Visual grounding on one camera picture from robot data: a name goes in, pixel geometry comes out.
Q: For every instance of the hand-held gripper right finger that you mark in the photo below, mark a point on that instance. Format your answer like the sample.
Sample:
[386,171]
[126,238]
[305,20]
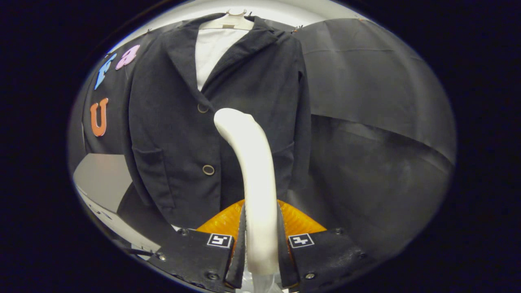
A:
[325,256]

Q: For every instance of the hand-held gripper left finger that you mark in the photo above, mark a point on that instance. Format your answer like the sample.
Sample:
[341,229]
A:
[195,256]

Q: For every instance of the black blazer jacket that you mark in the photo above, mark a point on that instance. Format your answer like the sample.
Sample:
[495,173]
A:
[171,134]

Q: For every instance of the grey drawer cabinet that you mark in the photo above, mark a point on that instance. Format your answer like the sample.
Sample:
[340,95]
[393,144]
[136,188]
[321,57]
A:
[101,175]

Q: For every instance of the black backdrop cloth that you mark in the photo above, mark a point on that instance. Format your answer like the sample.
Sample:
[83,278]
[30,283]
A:
[386,122]

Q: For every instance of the white mannequin torso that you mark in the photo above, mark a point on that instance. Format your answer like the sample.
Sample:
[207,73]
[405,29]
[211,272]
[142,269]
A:
[211,53]

